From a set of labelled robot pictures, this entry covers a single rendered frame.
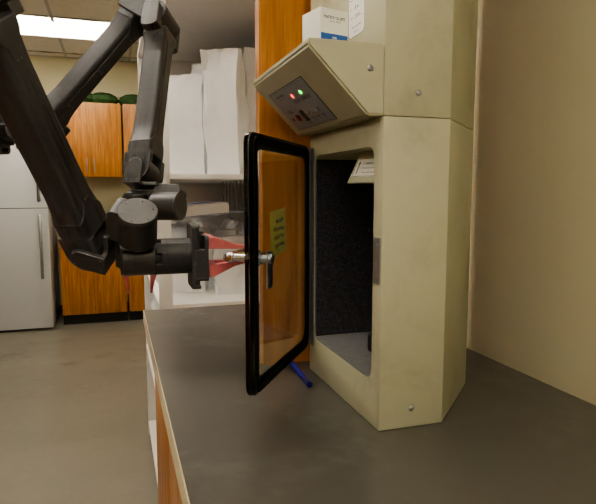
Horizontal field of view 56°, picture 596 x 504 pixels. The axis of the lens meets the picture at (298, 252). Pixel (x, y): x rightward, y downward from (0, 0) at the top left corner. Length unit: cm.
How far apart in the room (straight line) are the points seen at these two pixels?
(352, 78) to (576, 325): 63
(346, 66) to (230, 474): 57
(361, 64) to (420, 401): 51
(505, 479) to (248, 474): 33
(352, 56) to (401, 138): 13
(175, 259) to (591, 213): 72
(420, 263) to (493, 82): 60
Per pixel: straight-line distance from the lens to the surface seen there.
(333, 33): 89
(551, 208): 119
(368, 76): 83
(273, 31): 119
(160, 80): 130
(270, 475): 78
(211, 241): 89
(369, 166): 93
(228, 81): 207
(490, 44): 139
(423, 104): 86
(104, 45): 142
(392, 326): 86
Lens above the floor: 130
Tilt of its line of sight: 6 degrees down
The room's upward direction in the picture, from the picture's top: straight up
